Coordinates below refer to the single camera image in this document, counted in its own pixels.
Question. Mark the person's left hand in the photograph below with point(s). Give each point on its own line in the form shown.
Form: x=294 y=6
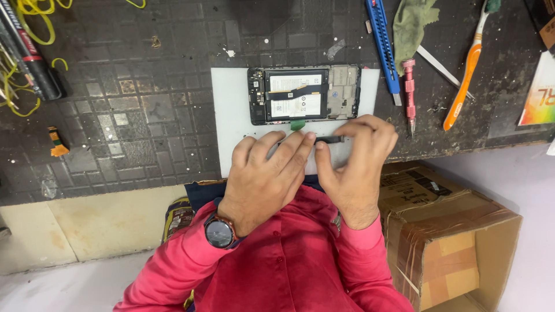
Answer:
x=260 y=182

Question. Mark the person's right hand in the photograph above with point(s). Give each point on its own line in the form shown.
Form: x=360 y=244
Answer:
x=360 y=182

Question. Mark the dark blue trousers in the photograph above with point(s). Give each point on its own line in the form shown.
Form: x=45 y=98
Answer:
x=203 y=195

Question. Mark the round black wristwatch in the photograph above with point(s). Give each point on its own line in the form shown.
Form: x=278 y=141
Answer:
x=220 y=232

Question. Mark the white work mat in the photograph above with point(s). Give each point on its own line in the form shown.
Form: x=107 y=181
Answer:
x=230 y=121

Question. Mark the green pull tab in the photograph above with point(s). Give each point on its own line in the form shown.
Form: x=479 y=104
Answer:
x=298 y=125

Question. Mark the red shirt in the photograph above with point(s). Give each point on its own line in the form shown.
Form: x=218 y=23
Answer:
x=286 y=264

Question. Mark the dark printed bag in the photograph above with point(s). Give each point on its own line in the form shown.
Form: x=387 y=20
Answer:
x=177 y=219

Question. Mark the opened black smartphone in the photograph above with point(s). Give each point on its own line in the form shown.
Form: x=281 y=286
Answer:
x=303 y=93

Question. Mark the pink metal screwdriver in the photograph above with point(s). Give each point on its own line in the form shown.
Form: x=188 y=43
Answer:
x=409 y=93

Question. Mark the taped cardboard box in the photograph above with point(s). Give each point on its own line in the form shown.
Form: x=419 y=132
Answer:
x=446 y=242

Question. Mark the grey tape scrap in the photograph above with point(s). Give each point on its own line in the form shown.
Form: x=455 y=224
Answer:
x=334 y=49

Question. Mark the blue utility knife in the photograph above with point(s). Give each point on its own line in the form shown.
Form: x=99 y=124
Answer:
x=383 y=47

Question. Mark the metal tweezers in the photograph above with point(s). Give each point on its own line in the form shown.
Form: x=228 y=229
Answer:
x=442 y=69

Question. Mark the orange white toothbrush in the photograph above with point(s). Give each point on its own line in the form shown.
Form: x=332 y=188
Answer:
x=468 y=69

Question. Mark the green cloth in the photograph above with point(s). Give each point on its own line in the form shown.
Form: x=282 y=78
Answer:
x=412 y=30

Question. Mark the colourful printed card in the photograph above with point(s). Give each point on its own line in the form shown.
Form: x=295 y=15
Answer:
x=542 y=93

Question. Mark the small orange brush piece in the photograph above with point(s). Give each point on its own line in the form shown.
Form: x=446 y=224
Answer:
x=57 y=143

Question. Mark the yellow rubber band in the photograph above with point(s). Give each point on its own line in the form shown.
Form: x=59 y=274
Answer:
x=138 y=4
x=60 y=63

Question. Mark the dark box with brown corner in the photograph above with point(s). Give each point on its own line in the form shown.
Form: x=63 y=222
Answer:
x=544 y=24

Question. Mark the heap of yellow rubber bands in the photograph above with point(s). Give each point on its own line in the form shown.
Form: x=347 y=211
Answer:
x=13 y=93

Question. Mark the black tube with red label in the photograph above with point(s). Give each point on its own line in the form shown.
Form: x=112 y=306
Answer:
x=30 y=52

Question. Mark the bunch of yellow rubber bands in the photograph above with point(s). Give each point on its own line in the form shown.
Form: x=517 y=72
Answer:
x=41 y=17

